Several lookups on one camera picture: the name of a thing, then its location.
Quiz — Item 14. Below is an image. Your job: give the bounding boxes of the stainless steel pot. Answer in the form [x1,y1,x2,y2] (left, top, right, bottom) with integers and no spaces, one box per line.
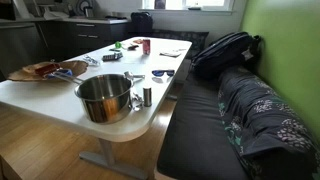
[51,71,135,125]

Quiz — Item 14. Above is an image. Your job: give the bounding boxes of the leaf-shaped wooden tray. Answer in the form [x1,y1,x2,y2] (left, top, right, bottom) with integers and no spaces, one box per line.
[7,59,89,83]

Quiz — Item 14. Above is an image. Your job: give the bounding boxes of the metal cylinder shaker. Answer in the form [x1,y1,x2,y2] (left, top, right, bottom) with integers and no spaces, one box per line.
[142,87,153,108]

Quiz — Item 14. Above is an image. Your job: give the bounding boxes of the blue mirrored sunglasses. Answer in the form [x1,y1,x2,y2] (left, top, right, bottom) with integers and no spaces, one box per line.
[151,69,176,78]

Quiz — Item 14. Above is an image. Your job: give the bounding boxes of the shiny metal utensil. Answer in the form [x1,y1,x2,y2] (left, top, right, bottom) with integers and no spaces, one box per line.
[130,92,145,112]

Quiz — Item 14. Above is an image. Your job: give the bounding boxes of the metal measuring cup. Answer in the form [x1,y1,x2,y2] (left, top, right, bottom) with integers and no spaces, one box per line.
[123,70,146,83]

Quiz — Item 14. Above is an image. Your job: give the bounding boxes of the white paper sheets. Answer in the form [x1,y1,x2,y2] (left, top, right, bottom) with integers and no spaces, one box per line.
[158,48,188,59]

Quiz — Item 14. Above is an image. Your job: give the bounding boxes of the red soda can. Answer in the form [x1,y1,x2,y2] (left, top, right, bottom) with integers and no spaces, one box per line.
[142,38,152,56]

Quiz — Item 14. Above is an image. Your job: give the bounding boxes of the dark grey couch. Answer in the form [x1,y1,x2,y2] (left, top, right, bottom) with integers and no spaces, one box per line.
[156,71,251,180]

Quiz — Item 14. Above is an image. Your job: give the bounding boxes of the dark patterned cushion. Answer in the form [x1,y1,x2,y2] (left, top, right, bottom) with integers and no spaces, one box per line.
[150,28,210,60]

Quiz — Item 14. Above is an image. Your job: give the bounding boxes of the black remote control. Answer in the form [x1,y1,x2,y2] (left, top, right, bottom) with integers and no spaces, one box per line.
[101,51,124,62]

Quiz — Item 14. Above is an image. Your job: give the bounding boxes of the black bag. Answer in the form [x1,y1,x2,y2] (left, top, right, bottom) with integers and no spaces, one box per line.
[130,11,155,35]

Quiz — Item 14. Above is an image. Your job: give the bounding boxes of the black backpack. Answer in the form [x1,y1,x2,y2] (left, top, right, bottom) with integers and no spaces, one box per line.
[190,31,263,81]

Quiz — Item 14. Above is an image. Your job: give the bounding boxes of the clear plastic packet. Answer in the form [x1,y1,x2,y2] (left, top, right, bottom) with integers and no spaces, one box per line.
[82,54,101,67]

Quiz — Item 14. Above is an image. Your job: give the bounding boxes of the grey table leg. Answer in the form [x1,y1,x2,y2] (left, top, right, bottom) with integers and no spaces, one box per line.
[78,137,149,180]

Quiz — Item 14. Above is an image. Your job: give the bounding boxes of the dark drawer cabinet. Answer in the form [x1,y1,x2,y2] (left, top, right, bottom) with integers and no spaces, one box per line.
[34,18,132,59]

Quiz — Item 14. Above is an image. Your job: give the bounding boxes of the metal kettle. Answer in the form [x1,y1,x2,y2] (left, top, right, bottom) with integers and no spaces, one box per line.
[82,5,95,19]

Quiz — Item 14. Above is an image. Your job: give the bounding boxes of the dark floral blanket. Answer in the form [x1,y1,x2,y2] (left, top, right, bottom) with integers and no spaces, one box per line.
[217,65,320,180]

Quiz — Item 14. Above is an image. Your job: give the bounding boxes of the red box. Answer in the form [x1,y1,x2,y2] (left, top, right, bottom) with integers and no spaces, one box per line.
[34,63,61,77]

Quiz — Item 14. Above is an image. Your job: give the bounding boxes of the white window frame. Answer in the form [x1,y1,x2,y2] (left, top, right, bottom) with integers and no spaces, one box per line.
[139,0,236,15]

